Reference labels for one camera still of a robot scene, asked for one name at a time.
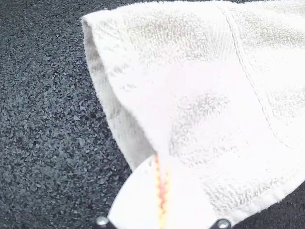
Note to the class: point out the black mat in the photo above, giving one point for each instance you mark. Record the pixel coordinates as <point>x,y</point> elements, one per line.
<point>43,119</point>

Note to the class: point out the pale towel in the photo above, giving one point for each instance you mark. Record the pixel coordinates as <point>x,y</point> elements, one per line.
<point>190,83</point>

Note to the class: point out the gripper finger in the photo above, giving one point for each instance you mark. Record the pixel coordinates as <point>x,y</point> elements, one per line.
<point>186,212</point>
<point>135,198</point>

